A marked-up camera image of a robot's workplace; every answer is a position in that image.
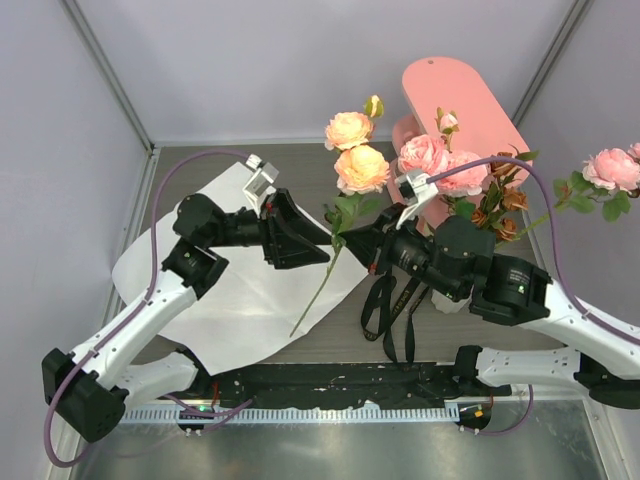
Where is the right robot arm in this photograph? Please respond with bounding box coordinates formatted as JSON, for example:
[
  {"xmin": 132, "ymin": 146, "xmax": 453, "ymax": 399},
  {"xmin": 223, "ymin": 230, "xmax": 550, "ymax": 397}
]
[{"xmin": 341, "ymin": 204, "xmax": 639, "ymax": 410}]

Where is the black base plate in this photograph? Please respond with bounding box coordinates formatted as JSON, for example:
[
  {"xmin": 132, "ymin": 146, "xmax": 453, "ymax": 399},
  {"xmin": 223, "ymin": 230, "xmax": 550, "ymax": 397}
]
[{"xmin": 212, "ymin": 362, "xmax": 461, "ymax": 410}]

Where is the black ribbon strap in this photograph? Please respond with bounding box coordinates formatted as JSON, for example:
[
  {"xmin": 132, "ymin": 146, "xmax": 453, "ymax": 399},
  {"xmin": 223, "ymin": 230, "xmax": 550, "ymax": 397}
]
[{"xmin": 360, "ymin": 272, "xmax": 432, "ymax": 369}]

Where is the brown rose flower stem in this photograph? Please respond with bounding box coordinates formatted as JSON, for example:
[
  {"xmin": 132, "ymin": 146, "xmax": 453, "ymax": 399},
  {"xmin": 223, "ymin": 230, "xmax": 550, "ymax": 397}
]
[{"xmin": 471, "ymin": 160, "xmax": 528, "ymax": 245}]

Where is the purple cable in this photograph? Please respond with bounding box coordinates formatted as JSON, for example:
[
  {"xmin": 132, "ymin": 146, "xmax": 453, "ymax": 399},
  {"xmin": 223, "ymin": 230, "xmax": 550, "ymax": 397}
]
[
  {"xmin": 427, "ymin": 157, "xmax": 640, "ymax": 436},
  {"xmin": 43, "ymin": 148, "xmax": 261, "ymax": 469}
]

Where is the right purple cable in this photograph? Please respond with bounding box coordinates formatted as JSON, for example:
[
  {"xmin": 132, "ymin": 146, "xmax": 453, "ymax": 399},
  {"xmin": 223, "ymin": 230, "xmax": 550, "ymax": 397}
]
[{"xmin": 427, "ymin": 157, "xmax": 640, "ymax": 436}]

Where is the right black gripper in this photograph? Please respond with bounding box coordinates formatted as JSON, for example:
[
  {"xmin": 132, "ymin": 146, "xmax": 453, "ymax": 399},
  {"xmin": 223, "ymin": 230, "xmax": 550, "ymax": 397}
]
[{"xmin": 339, "ymin": 201, "xmax": 463, "ymax": 300}]

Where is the pink three-tier shelf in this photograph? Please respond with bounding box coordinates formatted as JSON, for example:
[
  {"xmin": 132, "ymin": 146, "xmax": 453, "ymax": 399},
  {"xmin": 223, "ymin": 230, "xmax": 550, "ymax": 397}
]
[{"xmin": 391, "ymin": 57, "xmax": 536, "ymax": 232}]

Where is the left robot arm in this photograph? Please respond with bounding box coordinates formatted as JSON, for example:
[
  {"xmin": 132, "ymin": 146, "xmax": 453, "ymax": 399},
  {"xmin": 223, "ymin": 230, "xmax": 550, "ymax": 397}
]
[{"xmin": 41, "ymin": 188, "xmax": 330, "ymax": 443}]

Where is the pink rose flower stem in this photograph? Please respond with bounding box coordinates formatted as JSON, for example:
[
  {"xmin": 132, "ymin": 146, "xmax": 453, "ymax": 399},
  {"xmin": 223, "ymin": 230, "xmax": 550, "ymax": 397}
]
[{"xmin": 518, "ymin": 143, "xmax": 639, "ymax": 240}]

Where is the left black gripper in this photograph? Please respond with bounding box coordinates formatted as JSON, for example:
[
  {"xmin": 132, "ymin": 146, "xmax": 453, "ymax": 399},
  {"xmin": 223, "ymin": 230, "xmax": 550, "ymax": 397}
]
[{"xmin": 208, "ymin": 189, "xmax": 332, "ymax": 269}]

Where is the white ribbed vase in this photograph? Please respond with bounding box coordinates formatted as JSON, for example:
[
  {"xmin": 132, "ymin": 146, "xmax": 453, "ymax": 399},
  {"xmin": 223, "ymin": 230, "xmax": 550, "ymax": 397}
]
[{"xmin": 431, "ymin": 291, "xmax": 471, "ymax": 314}]

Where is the white slotted cable duct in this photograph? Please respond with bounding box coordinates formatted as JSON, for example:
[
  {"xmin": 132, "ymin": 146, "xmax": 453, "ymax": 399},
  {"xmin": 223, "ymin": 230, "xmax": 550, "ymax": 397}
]
[{"xmin": 120, "ymin": 403, "xmax": 459, "ymax": 429}]

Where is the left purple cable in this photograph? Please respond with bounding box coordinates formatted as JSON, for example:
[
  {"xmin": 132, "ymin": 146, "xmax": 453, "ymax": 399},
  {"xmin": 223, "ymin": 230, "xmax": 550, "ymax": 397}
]
[{"xmin": 43, "ymin": 148, "xmax": 261, "ymax": 469}]

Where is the peach rose flower stem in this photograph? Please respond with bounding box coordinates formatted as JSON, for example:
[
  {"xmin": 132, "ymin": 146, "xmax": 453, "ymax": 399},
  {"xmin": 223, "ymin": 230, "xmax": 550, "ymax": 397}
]
[{"xmin": 293, "ymin": 95, "xmax": 390, "ymax": 330}]

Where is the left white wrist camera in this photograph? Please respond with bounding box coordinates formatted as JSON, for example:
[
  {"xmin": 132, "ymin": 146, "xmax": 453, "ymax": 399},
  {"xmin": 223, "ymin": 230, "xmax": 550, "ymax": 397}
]
[{"xmin": 242, "ymin": 154, "xmax": 279, "ymax": 215}]

